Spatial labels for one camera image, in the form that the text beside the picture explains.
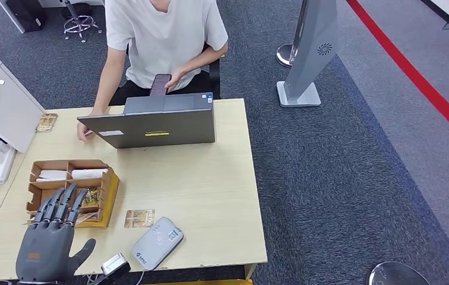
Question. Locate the person's right hand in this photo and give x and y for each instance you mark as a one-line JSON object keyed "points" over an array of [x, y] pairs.
{"points": [[83, 131]]}

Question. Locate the person's left hand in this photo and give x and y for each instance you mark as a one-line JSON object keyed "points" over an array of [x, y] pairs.
{"points": [[175, 78]]}

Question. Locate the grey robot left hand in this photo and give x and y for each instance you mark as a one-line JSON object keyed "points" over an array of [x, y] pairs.
{"points": [[45, 251]]}

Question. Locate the black smartphone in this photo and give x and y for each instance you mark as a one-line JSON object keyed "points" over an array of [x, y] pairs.
{"points": [[160, 85]]}

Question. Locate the wooden card organizer tray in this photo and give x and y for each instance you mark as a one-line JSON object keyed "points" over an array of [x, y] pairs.
{"points": [[108, 192]]}

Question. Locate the person's right forearm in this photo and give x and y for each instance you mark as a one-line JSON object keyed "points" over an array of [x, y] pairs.
{"points": [[104, 90]]}

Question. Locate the person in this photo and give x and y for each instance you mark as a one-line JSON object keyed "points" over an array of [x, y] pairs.
{"points": [[165, 39]]}

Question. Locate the white card stack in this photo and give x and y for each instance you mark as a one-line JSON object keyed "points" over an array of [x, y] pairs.
{"points": [[52, 175], [89, 173]]}

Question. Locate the grey card reader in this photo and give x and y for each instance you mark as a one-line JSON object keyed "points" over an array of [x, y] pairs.
{"points": [[155, 244]]}

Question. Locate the black office chair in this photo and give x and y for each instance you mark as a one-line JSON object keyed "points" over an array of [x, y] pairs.
{"points": [[213, 78]]}

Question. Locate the grey laptop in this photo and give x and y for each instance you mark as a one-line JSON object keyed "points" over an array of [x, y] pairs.
{"points": [[149, 130]]}

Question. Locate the white cabinet box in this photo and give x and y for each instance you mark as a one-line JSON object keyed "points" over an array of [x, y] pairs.
{"points": [[12, 118]]}

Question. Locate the black bag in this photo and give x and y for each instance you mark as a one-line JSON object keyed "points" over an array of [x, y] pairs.
{"points": [[27, 15]]}

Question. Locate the white furniture leg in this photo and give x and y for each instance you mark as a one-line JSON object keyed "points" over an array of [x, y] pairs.
{"points": [[11, 16]]}

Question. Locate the grey kiosk stand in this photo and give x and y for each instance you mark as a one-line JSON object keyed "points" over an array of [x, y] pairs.
{"points": [[311, 47]]}

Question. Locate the yellow floor tape strip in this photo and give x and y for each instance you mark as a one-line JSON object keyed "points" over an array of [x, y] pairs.
{"points": [[201, 282]]}

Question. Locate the red floor tape line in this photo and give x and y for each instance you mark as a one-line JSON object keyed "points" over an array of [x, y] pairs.
{"points": [[407, 69]]}

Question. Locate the chrome round base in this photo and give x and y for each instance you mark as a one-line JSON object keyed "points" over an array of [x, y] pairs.
{"points": [[395, 275]]}

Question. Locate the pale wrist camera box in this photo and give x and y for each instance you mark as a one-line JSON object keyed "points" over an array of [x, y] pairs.
{"points": [[113, 264]]}

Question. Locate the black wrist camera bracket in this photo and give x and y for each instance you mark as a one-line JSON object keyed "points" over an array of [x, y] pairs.
{"points": [[118, 276]]}

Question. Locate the chrome stanchion post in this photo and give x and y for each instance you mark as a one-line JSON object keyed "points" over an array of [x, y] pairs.
{"points": [[283, 55]]}

